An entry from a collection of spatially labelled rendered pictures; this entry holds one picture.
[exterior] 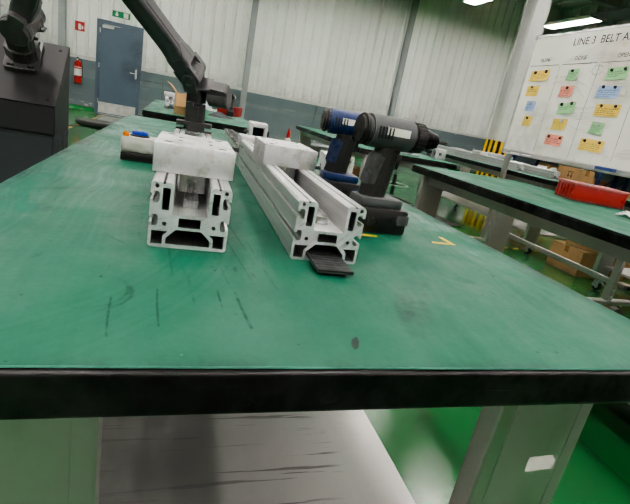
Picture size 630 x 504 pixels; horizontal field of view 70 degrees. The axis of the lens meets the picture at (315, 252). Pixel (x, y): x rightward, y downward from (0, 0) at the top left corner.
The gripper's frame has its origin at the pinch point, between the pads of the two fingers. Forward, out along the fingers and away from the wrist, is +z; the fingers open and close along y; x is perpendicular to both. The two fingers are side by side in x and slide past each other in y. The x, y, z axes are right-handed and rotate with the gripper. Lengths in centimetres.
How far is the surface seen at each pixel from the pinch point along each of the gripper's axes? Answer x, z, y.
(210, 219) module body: -86, -3, 2
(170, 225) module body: -86, -2, -3
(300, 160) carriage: -54, -8, 21
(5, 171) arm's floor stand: 6, 14, -52
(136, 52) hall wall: 1090, -73, -134
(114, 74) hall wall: 1089, -15, -180
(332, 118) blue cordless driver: -37, -17, 31
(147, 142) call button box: -21.6, -3.8, -11.1
